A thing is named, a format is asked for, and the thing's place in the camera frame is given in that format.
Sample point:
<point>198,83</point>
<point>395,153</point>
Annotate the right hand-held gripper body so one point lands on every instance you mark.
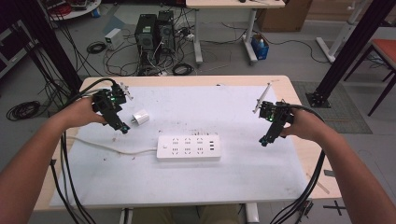
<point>277,113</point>

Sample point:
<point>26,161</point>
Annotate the white stand frame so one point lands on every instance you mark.
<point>341,34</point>

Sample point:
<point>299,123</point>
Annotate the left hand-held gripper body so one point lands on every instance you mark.
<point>109,101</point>

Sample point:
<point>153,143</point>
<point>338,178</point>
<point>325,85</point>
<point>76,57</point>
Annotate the black equipment case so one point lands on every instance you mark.
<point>14,46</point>

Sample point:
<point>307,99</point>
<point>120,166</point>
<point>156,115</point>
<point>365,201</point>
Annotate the person's left hand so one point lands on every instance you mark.
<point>81,112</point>

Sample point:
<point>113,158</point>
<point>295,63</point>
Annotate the person's right hand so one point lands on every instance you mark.
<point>306,124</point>

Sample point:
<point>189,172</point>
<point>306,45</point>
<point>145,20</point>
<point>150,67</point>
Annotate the grey floor mat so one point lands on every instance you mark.
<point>339,115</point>

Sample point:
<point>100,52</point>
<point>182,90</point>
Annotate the black computer tower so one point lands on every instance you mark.
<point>145,34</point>
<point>166,29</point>

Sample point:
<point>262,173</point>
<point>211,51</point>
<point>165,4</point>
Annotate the white power strip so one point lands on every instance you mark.
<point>188,147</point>

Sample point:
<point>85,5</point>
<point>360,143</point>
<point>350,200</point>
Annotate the red-topped table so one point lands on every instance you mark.
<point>386,49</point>

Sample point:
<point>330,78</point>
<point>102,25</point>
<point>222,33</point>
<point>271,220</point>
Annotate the white table mat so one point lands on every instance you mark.
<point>202,183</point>

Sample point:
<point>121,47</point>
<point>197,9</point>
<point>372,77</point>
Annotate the white box device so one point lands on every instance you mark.
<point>114,38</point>

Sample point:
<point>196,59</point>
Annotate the round white table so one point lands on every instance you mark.
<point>74,7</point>

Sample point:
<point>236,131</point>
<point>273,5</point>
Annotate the blue box with bottle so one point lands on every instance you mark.
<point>260,46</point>

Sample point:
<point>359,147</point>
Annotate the white-legged wooden desk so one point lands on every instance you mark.
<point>230,3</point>

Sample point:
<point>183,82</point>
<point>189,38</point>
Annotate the brown cardboard box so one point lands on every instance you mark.
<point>285,15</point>

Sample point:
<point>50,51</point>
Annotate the white table leg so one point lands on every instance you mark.
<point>126,216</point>
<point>252,214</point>

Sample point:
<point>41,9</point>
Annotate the white charger plug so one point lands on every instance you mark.
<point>141,117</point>

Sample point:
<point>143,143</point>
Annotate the black metal stand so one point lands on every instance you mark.
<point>53,43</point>
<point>351,46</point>

